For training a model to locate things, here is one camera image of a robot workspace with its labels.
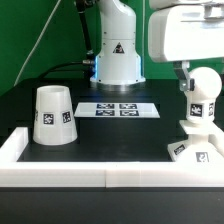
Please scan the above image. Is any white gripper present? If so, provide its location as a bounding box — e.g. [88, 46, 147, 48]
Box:
[148, 0, 224, 92]

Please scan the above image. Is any white lamp bulb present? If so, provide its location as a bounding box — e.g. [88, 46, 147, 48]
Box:
[185, 67, 222, 124]

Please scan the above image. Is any white lamp base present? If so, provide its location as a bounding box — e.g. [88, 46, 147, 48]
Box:
[167, 120, 224, 163]

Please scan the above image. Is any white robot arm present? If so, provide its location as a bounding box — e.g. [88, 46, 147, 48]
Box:
[75, 0, 224, 91]

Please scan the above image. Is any white conical lamp shade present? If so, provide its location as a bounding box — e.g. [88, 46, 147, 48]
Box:
[33, 85, 77, 146]

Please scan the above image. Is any white fiducial marker plate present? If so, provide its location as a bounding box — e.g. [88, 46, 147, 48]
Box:
[75, 102, 160, 119]

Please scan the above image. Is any white U-shaped table fence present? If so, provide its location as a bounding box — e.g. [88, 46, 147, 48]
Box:
[0, 127, 224, 188]

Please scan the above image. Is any black cable at base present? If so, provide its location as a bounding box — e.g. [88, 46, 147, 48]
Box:
[37, 60, 96, 81]

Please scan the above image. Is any black corrugated hose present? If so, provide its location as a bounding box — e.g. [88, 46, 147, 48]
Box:
[75, 0, 96, 63]

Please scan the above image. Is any white hanging cable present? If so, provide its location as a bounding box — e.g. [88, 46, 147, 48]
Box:
[13, 0, 63, 87]

